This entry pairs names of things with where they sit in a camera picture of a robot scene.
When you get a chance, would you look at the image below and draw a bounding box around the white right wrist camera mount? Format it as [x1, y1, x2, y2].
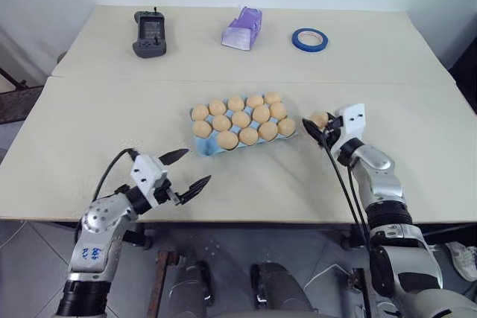
[334, 102, 367, 149]

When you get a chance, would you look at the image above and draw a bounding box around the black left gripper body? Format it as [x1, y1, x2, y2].
[152, 179, 186, 207]

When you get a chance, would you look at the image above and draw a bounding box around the dark rounded shape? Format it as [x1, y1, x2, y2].
[169, 259, 216, 318]
[250, 261, 315, 318]

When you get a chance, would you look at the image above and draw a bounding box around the tan egg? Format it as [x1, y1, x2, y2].
[191, 104, 210, 122]
[277, 118, 297, 137]
[251, 104, 271, 123]
[227, 95, 247, 112]
[216, 130, 239, 150]
[238, 127, 259, 147]
[231, 110, 251, 129]
[263, 90, 283, 106]
[246, 93, 265, 109]
[258, 121, 279, 141]
[208, 98, 227, 117]
[309, 111, 330, 130]
[212, 114, 232, 133]
[192, 120, 212, 139]
[269, 101, 288, 120]

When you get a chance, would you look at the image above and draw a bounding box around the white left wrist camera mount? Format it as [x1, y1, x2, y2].
[130, 153, 169, 209]

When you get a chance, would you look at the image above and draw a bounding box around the purple tissue pack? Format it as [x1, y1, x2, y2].
[221, 5, 264, 52]

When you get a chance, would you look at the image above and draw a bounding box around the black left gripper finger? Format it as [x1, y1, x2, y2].
[160, 147, 192, 166]
[177, 174, 212, 206]

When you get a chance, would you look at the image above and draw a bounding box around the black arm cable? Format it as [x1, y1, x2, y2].
[322, 141, 375, 254]
[347, 165, 370, 232]
[92, 147, 137, 202]

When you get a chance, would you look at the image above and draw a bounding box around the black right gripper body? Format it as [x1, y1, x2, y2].
[322, 115, 345, 147]

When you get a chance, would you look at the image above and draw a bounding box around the white sneaker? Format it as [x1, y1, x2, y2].
[444, 241, 477, 282]

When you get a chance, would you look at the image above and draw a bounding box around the grey handheld remote controller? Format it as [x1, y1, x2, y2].
[131, 6, 168, 60]

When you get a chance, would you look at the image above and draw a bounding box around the dark floor mat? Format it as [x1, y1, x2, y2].
[0, 85, 45, 126]

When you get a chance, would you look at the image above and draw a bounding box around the blue tape roll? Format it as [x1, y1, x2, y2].
[291, 27, 330, 54]

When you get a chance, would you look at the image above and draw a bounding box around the white floor cable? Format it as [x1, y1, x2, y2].
[303, 263, 356, 293]

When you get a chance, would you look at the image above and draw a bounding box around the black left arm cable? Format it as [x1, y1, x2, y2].
[92, 147, 137, 202]

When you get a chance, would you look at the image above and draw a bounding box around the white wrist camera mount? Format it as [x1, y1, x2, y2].
[334, 102, 367, 149]
[130, 153, 169, 209]

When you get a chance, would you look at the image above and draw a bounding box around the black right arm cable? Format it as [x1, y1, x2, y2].
[322, 141, 375, 254]
[347, 165, 370, 232]

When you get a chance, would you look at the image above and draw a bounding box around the blue egg carton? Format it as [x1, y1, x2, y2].
[187, 90, 300, 158]

